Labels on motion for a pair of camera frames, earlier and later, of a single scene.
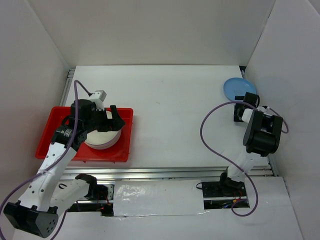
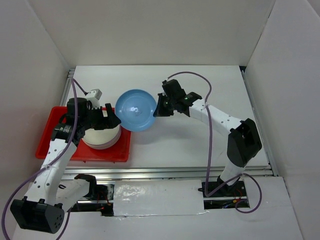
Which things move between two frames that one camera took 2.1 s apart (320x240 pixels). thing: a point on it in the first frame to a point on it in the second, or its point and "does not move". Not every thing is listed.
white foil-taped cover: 158,197 does not move
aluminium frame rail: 157,173 does not move
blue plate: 238,87 to 135,108
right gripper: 237,107 to 160,111
